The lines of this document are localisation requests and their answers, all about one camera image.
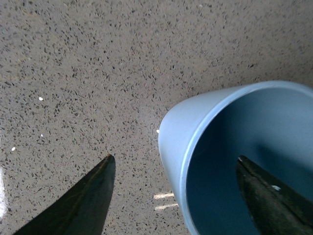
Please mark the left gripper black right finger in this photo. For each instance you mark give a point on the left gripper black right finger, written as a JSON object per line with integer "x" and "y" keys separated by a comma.
{"x": 275, "y": 208}

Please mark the light blue cup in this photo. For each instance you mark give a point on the light blue cup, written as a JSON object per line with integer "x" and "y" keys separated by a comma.
{"x": 201, "y": 138}

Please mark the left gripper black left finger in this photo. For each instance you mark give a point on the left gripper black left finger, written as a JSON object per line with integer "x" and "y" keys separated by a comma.
{"x": 82, "y": 210}

